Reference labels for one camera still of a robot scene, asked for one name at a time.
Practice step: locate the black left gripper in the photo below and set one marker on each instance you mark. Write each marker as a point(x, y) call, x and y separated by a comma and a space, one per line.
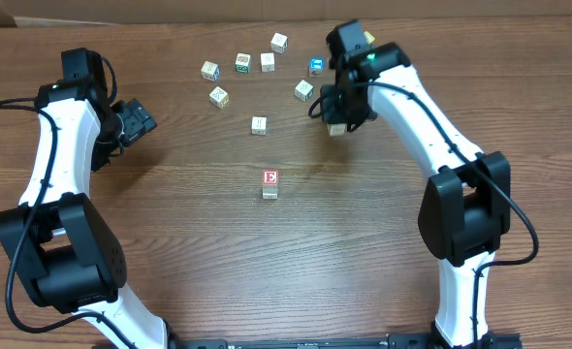
point(138, 120)

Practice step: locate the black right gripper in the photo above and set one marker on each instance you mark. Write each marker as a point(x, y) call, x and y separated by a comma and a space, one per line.
point(337, 112)

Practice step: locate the green L wooden block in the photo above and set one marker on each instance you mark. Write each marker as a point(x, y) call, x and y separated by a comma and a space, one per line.
point(336, 130)

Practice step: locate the red E wooden block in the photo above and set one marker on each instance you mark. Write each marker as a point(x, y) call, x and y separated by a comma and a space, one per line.
point(270, 177)

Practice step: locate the wooden leaf number two block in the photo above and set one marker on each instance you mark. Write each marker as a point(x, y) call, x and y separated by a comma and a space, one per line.
point(270, 190)

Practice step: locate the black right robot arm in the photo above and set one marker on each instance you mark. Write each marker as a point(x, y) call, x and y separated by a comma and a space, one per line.
point(465, 209)

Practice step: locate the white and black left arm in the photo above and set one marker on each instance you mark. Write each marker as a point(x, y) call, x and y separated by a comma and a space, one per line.
point(66, 264)

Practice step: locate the green sided elephant block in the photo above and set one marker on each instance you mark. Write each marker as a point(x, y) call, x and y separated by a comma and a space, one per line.
point(304, 90)

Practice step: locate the blue framed wooden block centre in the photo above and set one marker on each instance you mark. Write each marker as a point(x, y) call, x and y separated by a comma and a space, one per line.
point(316, 66)

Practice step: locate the yellow topped wooden block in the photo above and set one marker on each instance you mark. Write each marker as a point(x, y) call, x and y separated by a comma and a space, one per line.
point(369, 38)

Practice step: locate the wooden block under gripper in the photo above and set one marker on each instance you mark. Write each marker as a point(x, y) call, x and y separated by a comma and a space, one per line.
point(259, 125)

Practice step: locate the wooden block top centre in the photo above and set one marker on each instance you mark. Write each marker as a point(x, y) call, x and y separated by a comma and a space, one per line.
point(278, 43)

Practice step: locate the wooden block yellow side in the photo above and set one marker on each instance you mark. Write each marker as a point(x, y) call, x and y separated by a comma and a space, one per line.
point(219, 97)

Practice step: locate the wooden block blue side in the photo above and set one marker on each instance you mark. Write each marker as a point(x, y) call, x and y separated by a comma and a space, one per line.
point(210, 71)

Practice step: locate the wooden block red green picture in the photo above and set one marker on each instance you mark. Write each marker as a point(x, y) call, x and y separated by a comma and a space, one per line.
point(242, 63)

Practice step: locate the wooden block near camera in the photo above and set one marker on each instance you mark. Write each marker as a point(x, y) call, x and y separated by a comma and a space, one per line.
point(267, 62)

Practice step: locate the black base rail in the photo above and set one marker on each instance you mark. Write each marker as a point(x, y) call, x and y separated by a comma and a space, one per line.
point(392, 341)

